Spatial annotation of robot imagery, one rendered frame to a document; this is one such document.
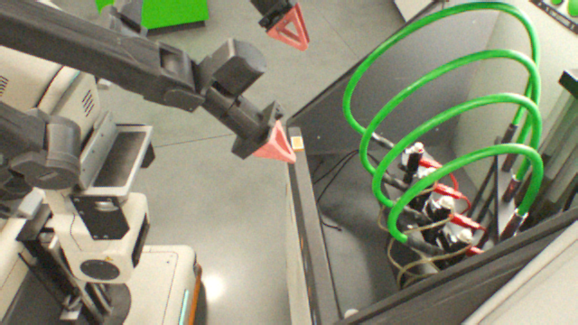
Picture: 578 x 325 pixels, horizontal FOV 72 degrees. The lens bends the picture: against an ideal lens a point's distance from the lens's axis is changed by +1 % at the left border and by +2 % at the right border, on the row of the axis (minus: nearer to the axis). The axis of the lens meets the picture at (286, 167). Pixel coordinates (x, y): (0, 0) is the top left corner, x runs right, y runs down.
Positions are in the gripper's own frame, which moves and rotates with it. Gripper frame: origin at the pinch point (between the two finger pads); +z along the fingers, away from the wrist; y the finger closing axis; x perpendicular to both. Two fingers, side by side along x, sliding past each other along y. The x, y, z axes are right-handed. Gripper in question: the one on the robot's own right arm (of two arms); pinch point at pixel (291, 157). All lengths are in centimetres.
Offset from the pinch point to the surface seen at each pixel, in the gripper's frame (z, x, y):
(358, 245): 37.8, 10.7, -16.7
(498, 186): 37.2, 10.2, 19.9
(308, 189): 19.4, 17.2, -17.8
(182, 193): 28, 91, -141
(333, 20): 79, 345, -97
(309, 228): 20.6, 4.7, -16.5
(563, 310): 28.3, -21.8, 25.6
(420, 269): 35.4, -4.1, 1.9
